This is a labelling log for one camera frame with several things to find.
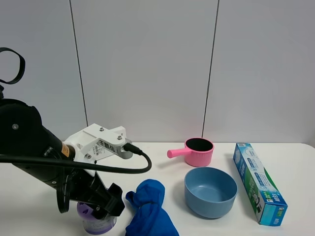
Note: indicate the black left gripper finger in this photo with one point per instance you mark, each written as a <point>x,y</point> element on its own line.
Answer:
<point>115,204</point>

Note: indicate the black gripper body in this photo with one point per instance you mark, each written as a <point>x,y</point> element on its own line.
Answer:
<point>81,187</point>

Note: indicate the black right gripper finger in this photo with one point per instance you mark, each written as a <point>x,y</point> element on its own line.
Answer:
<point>98,212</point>

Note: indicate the purple air freshener jar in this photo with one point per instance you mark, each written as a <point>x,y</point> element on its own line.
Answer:
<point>91,224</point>

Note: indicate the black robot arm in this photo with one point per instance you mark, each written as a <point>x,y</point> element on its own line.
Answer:
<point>22,134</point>

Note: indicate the white cardboard box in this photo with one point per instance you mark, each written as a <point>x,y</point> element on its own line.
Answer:
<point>98,152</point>

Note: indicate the blue knotted cloth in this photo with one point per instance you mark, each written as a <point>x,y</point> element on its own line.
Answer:
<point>150,218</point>

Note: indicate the blue bowl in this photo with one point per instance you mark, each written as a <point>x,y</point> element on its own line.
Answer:
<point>209,192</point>

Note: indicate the pink toy saucepan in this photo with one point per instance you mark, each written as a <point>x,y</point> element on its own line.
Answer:
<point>197,152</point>

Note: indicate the blue green toothpaste box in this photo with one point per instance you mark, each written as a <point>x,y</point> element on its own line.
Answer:
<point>266,200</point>

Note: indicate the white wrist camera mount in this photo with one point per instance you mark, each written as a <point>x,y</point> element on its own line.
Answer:
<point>111,139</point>

